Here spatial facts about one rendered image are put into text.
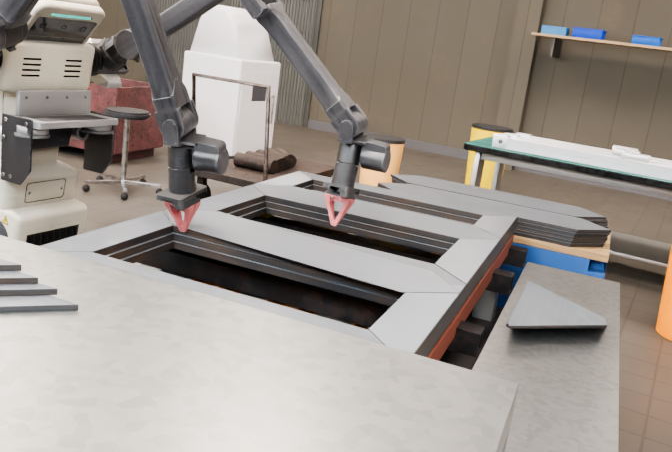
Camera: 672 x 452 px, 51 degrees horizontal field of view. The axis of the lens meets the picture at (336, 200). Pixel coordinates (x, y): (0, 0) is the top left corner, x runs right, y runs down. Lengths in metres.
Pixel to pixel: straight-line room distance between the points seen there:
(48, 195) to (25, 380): 1.43
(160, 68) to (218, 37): 5.69
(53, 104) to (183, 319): 1.28
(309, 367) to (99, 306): 0.21
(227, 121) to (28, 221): 5.22
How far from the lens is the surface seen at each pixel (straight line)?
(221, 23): 7.14
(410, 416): 0.55
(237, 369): 0.58
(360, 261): 1.51
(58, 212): 1.95
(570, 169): 4.80
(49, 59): 1.89
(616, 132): 9.10
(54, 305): 0.67
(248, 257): 1.53
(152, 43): 1.46
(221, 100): 7.05
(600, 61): 9.12
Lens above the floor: 1.31
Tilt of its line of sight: 13 degrees down
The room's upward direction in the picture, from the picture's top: 8 degrees clockwise
